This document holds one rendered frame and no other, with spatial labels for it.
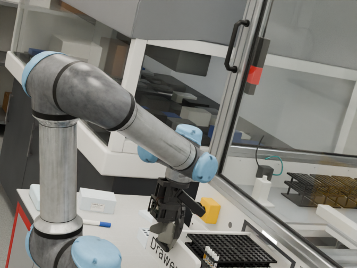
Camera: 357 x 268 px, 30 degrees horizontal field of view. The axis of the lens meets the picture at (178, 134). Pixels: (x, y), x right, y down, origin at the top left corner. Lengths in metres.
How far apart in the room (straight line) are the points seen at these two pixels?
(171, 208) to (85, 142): 1.09
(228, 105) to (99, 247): 0.97
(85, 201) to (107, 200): 0.08
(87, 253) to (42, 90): 0.37
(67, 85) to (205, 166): 0.43
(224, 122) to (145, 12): 0.53
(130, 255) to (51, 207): 0.65
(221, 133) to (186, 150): 0.80
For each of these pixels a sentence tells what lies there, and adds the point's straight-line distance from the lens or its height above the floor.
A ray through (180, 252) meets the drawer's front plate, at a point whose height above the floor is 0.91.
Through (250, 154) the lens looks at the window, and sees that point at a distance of 2.24.
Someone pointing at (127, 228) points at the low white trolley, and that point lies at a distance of 2.35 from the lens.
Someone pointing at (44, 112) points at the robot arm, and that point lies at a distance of 1.46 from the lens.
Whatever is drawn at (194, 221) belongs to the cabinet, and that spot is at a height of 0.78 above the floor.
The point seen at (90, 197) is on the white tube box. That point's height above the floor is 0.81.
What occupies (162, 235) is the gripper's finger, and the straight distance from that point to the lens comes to 1.87.
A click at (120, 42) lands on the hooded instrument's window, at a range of 2.67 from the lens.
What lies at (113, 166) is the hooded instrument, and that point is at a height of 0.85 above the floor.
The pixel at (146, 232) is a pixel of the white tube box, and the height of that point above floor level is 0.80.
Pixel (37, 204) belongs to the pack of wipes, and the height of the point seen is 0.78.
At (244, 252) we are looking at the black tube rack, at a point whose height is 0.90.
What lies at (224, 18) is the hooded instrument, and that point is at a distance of 2.71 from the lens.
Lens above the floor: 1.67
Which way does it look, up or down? 14 degrees down
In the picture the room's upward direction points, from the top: 14 degrees clockwise
